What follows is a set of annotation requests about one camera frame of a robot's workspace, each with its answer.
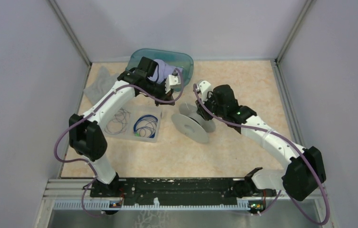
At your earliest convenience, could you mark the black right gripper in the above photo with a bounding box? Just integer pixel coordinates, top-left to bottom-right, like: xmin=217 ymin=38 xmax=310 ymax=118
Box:
xmin=196 ymin=92 xmax=226 ymax=121

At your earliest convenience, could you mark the white perforated cable spool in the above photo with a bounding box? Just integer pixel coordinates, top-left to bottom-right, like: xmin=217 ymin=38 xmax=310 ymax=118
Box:
xmin=171 ymin=103 xmax=216 ymax=143

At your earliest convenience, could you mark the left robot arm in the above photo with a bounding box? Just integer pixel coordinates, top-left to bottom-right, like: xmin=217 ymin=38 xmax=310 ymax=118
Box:
xmin=67 ymin=57 xmax=184 ymax=197

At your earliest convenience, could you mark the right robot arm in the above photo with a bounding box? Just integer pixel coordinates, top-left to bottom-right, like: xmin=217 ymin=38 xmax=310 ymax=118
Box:
xmin=193 ymin=80 xmax=326 ymax=201

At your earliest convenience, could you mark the lavender cloth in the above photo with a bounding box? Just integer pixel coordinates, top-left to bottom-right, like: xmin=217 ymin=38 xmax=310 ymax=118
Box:
xmin=149 ymin=59 xmax=183 ymax=84

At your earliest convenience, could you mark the teal plastic basin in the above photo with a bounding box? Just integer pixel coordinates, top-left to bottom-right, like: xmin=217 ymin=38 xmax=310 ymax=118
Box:
xmin=126 ymin=48 xmax=194 ymax=86

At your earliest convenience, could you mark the clear plastic divided tray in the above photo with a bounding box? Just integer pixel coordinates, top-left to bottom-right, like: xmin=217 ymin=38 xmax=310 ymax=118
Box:
xmin=104 ymin=105 xmax=162 ymax=143

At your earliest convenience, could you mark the clear plastic bag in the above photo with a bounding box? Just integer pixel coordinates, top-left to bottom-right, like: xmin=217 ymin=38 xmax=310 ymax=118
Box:
xmin=84 ymin=66 xmax=119 ymax=105

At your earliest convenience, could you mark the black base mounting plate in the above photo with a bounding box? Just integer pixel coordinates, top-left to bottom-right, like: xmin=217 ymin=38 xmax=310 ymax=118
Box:
xmin=90 ymin=178 xmax=276 ymax=208

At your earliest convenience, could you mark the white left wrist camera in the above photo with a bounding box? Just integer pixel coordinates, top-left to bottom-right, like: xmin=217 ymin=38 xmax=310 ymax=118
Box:
xmin=165 ymin=75 xmax=181 ymax=94

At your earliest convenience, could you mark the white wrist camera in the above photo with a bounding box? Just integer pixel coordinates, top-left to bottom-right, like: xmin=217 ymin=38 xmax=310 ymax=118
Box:
xmin=196 ymin=80 xmax=213 ymax=102
xmin=165 ymin=75 xmax=181 ymax=94

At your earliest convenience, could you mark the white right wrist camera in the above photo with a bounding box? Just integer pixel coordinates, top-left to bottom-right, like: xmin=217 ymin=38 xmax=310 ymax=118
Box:
xmin=196 ymin=80 xmax=213 ymax=102

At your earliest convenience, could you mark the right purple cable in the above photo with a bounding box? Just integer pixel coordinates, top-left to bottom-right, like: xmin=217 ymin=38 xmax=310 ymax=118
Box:
xmin=193 ymin=83 xmax=330 ymax=226

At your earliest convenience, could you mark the blue cable coil green connector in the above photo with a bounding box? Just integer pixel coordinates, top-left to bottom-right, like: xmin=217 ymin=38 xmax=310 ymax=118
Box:
xmin=133 ymin=114 xmax=158 ymax=139

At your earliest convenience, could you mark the blue thin wire coil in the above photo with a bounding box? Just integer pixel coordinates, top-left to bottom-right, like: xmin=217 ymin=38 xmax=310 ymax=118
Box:
xmin=105 ymin=107 xmax=132 ymax=135

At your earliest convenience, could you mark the white slotted cable duct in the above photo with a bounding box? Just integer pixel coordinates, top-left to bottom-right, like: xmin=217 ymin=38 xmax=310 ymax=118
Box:
xmin=53 ymin=198 xmax=251 ymax=211

